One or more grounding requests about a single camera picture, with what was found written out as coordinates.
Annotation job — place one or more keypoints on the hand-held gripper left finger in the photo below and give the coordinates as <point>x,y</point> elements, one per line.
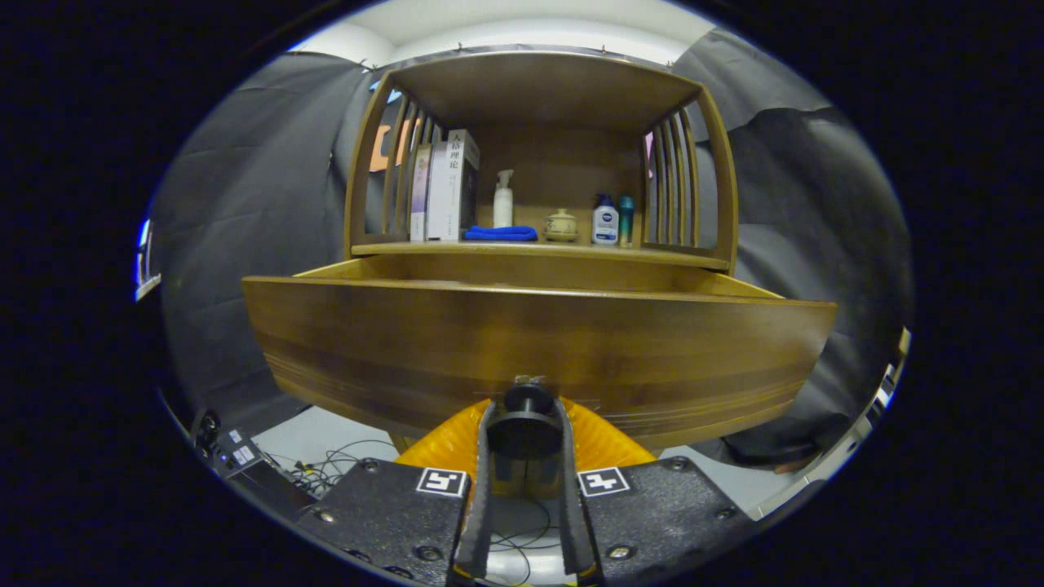
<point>479,505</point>

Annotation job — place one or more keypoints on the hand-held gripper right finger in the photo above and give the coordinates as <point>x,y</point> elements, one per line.
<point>573,505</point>

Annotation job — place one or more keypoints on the black drawer knob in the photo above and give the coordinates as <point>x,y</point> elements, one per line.
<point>526,432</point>

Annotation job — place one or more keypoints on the wooden drawer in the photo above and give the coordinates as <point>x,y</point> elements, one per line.
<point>489,342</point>

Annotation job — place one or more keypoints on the wooden countertop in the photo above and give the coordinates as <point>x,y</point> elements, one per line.
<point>530,248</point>

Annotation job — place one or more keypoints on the black equipment box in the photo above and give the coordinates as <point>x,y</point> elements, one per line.
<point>261,481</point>

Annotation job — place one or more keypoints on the blue folded cloth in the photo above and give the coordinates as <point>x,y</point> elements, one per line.
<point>499,234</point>

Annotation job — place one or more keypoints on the beige lidded teacup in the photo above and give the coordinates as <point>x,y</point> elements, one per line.
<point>561,227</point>

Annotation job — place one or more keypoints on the white lotion bottle blue cap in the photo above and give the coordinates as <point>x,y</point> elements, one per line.
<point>605,224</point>

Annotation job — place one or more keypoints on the teal spray bottle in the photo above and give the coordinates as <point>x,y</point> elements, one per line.
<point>625,218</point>

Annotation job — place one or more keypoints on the white pump bottle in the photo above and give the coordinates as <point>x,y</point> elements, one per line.
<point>503,210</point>

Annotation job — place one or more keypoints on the thin pale purple book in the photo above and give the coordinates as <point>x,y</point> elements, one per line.
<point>419,196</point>

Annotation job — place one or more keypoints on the thick white book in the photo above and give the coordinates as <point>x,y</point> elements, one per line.
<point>444,191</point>

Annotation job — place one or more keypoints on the black backdrop cloth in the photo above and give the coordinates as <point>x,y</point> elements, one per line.
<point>245,204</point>

